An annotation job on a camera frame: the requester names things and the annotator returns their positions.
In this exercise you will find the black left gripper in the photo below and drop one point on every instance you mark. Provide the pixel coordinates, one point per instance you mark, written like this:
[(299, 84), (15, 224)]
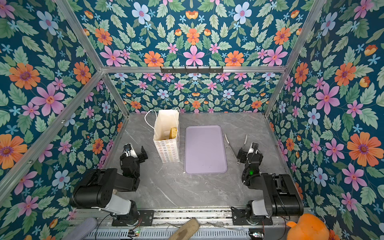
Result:
[(139, 160)]

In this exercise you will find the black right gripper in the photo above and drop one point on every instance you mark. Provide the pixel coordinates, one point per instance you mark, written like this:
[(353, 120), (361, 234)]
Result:
[(245, 155)]

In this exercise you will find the white paper bag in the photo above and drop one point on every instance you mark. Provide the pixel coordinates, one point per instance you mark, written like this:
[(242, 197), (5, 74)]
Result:
[(168, 149)]

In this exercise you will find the braided pale bread roll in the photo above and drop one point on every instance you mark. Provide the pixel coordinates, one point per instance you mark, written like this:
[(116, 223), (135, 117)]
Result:
[(173, 133)]

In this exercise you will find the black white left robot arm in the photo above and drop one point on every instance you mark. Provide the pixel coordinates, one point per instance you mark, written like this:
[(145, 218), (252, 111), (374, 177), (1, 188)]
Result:
[(96, 189)]

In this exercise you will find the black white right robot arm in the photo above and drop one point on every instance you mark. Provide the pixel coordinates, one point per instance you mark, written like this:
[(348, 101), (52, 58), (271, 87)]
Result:
[(280, 197)]

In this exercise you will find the lilac plastic tray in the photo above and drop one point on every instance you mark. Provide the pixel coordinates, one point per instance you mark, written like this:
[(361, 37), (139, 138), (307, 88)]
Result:
[(205, 150)]

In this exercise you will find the grey cylindrical roll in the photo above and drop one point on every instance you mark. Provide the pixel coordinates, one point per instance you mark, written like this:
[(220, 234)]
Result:
[(82, 230)]

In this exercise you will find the brown cylindrical roll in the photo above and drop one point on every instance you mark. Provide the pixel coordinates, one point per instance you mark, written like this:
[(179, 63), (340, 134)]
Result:
[(186, 231)]

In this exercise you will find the orange plush toy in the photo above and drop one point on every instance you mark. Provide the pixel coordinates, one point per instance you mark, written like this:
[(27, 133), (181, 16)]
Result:
[(308, 227)]

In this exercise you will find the black hook rail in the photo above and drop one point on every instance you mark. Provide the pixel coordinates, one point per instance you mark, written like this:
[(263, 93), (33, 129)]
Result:
[(189, 70)]

